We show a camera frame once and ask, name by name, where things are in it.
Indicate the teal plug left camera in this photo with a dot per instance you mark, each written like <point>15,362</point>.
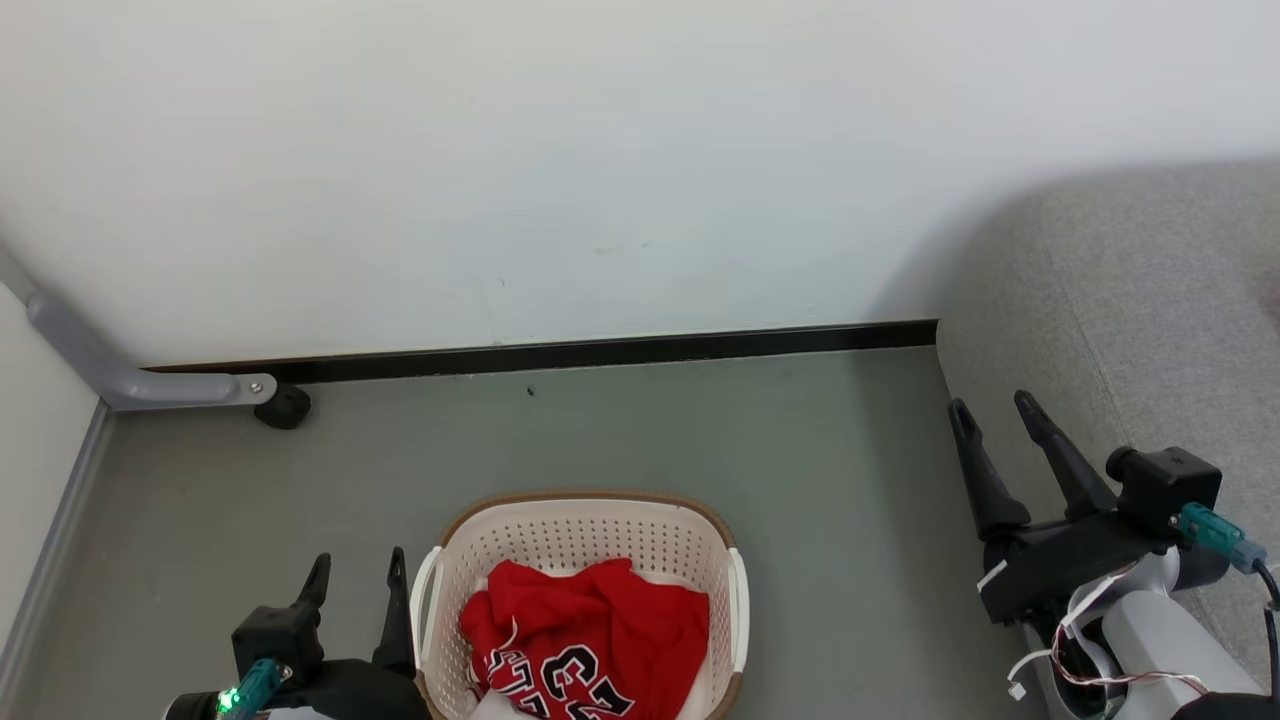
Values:
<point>252,688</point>

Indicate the grey partition edge strip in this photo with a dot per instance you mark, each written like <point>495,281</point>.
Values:
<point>60,540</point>

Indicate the right arm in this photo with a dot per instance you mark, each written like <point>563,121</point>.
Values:
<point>1160,640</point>

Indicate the grey metal frame leg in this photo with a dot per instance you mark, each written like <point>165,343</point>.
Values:
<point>150,387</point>

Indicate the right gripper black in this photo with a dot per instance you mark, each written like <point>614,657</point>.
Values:
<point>1060,560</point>

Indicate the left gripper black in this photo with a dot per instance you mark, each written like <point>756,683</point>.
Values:
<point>370,695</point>

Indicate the grey fabric sofa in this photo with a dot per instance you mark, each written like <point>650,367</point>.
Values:
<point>1150,320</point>

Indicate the red jersey black numbers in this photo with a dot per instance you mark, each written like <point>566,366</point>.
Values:
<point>600,620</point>

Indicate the teal plug right camera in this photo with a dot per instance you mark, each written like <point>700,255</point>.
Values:
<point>1215,532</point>

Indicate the teal plug camera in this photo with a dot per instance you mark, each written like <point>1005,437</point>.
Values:
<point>1215,532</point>
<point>252,688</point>

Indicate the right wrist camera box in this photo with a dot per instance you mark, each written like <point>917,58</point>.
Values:
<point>1165,485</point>

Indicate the black round frame foot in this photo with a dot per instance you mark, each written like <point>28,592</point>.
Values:
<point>284,408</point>

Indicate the cream perforated laundry basket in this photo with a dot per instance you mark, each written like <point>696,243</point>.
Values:
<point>590,530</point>

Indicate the black wall baseboard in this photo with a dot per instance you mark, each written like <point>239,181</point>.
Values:
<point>560,354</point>

